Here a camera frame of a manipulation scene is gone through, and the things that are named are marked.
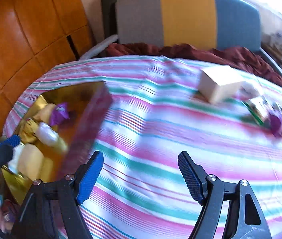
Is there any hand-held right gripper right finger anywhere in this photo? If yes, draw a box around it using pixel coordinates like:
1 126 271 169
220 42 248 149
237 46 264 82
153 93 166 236
177 151 273 239

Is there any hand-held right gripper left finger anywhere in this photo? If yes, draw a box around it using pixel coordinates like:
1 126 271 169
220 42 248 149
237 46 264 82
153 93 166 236
10 151 104 239

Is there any yellow knitted sock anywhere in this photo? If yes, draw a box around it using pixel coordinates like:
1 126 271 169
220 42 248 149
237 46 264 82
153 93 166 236
22 118 40 143

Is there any purple packet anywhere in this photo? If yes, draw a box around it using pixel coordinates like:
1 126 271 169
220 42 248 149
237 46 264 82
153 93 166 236
268 110 282 136
50 102 70 126

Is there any rectangular gold tin box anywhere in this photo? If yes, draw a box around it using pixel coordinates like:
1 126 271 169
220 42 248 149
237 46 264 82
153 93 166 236
5 81 114 205

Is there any white cardboard box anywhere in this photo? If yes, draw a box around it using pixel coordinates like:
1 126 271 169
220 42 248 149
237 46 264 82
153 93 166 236
197 65 246 104

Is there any striped tablecloth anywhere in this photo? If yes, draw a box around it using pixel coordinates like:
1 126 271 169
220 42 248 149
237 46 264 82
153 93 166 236
2 55 282 239

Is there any green snack packet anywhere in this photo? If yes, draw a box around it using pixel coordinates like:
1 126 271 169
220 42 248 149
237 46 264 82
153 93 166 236
242 97 272 127

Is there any wooden wardrobe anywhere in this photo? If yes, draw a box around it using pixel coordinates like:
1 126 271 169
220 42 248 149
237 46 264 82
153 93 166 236
0 0 94 145

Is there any maroon cloth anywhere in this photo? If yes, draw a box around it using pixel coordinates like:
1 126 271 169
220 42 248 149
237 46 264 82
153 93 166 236
106 43 282 87

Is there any black rolled mat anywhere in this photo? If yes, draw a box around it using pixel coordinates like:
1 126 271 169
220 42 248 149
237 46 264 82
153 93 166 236
100 0 120 49

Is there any grey yellow blue sofa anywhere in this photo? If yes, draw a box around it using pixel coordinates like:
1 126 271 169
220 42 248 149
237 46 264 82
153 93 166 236
78 0 282 92

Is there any white blue carton box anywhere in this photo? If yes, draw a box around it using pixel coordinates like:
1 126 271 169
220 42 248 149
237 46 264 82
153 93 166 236
268 31 282 53

